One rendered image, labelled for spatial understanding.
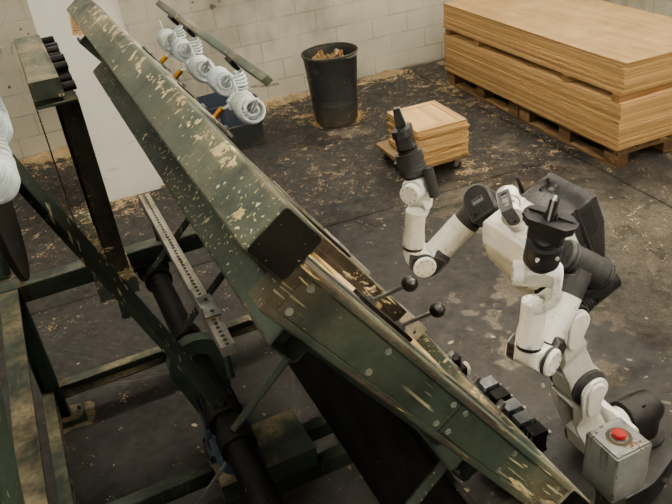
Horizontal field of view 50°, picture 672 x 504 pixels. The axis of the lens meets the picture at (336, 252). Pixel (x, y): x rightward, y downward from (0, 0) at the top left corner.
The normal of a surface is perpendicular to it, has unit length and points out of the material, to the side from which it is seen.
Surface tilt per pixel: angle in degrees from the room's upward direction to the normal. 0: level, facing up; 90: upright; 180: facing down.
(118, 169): 90
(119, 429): 0
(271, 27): 90
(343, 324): 90
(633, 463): 90
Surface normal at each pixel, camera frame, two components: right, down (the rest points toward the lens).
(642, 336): -0.11, -0.85
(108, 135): 0.38, 0.45
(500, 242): -0.88, -0.04
